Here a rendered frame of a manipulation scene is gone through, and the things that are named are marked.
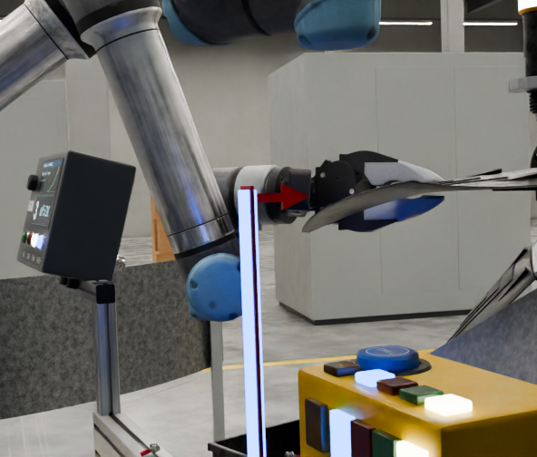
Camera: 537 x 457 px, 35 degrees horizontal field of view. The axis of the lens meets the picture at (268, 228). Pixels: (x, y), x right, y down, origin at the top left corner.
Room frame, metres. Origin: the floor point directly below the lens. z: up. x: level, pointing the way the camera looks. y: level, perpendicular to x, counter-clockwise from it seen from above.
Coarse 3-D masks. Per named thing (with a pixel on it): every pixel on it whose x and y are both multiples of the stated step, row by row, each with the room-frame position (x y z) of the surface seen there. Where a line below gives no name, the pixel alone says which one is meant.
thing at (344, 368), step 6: (324, 366) 0.53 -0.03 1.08; (330, 366) 0.53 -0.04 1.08; (336, 366) 0.52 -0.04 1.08; (342, 366) 0.52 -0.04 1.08; (348, 366) 0.52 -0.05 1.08; (354, 366) 0.52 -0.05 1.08; (330, 372) 0.52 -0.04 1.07; (336, 372) 0.52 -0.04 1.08; (342, 372) 0.52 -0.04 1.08; (348, 372) 0.52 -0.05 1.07; (354, 372) 0.52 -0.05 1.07
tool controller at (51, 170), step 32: (64, 160) 1.28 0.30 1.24; (96, 160) 1.29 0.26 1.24; (32, 192) 1.49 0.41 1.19; (64, 192) 1.27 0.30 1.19; (96, 192) 1.29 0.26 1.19; (128, 192) 1.31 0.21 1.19; (32, 224) 1.41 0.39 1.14; (64, 224) 1.27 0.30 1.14; (96, 224) 1.29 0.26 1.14; (32, 256) 1.35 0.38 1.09; (64, 256) 1.27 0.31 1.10; (96, 256) 1.29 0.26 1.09
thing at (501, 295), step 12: (528, 252) 1.03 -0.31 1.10; (516, 264) 1.04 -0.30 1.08; (528, 264) 1.00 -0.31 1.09; (504, 276) 1.05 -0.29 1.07; (516, 276) 1.01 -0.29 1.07; (528, 276) 0.98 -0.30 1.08; (492, 288) 1.07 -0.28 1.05; (504, 288) 1.02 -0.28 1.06; (516, 288) 0.98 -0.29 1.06; (480, 300) 1.08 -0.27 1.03; (492, 300) 1.03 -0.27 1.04; (504, 300) 0.99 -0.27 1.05; (480, 312) 1.04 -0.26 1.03; (492, 312) 1.00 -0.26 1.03; (468, 324) 1.05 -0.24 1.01
